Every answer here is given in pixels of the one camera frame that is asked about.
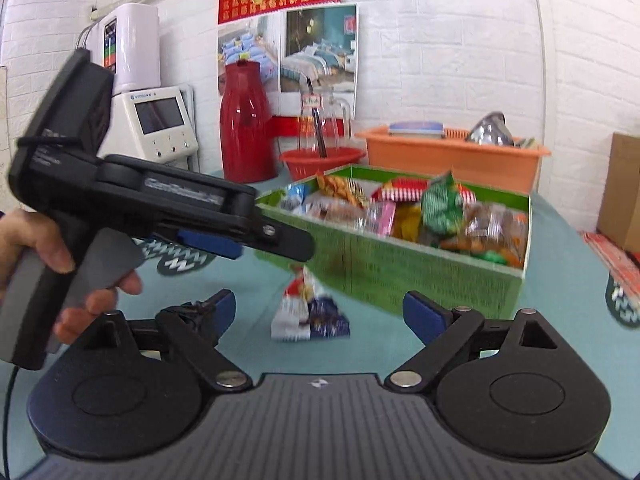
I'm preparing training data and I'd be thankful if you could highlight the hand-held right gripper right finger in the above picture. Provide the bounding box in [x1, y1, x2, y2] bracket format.
[384, 290, 559, 394]

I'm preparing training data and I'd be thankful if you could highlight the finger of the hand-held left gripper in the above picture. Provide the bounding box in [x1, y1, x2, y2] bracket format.
[176, 229, 245, 261]
[239, 204, 316, 264]

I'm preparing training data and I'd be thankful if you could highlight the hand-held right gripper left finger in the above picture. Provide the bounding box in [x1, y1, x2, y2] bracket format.
[75, 288, 253, 392]

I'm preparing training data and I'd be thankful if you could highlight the white blue print snack packet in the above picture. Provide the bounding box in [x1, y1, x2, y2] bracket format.
[282, 184, 307, 211]

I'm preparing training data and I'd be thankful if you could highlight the green cardboard box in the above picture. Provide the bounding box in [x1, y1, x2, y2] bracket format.
[255, 164, 532, 322]

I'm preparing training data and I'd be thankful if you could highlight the clear packet with brown cake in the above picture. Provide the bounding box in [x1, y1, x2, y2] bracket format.
[300, 197, 371, 231]

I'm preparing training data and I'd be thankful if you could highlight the white red snack packet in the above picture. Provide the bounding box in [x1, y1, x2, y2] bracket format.
[271, 266, 321, 343]

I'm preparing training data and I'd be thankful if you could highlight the orange snack packet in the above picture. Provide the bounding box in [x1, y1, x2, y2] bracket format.
[316, 172, 368, 208]

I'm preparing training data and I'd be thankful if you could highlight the dark blue snack packet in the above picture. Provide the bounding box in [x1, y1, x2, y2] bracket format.
[307, 297, 351, 339]

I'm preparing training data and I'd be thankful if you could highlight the pink brown snack packet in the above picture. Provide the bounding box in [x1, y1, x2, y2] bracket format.
[367, 200, 397, 236]

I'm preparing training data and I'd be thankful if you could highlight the clear packet of yellow puffs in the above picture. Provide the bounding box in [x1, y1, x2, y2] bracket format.
[440, 205, 528, 266]

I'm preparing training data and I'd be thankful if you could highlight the green triangular snack packet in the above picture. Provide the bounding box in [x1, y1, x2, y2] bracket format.
[421, 172, 466, 235]

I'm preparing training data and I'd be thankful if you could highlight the person's left hand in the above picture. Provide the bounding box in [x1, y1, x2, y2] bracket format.
[0, 208, 145, 347]

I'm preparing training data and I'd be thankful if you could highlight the red plastic basin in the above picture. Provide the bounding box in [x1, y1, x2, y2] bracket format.
[279, 147, 367, 181]

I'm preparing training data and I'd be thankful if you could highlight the white appliance with screen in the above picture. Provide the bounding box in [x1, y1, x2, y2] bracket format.
[111, 86, 200, 173]

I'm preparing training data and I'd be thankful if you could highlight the dark stirring stick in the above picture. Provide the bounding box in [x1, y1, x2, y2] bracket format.
[306, 77, 329, 158]

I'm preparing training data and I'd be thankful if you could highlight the red thermos jug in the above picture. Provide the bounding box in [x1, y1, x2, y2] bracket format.
[219, 60, 278, 184]

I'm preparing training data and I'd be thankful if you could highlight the glass pitcher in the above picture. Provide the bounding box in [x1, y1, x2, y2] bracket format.
[298, 87, 352, 153]

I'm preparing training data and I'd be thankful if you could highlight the orange plastic basket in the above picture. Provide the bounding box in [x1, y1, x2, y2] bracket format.
[355, 126, 551, 195]

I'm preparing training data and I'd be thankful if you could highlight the blue lid container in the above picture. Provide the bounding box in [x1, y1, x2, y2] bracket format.
[387, 121, 446, 139]

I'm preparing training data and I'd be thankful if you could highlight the steel bowl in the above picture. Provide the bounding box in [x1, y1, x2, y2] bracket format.
[465, 111, 516, 147]

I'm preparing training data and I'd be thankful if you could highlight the red plaid cloth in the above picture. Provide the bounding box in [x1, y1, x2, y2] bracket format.
[581, 230, 640, 306]

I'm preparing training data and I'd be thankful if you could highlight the brown cardboard box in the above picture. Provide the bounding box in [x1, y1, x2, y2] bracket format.
[597, 132, 640, 255]

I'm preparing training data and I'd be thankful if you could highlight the white wall water purifier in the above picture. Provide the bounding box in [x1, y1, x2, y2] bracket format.
[82, 2, 162, 96]

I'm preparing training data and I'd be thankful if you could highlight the wall calendar poster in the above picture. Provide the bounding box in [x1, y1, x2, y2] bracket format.
[217, 0, 358, 136]

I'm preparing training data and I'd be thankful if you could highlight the black cable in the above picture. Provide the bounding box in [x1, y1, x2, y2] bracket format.
[1, 366, 19, 467]

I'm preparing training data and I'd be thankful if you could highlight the white wall conduit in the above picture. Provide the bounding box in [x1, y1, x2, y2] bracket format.
[527, 0, 558, 196]

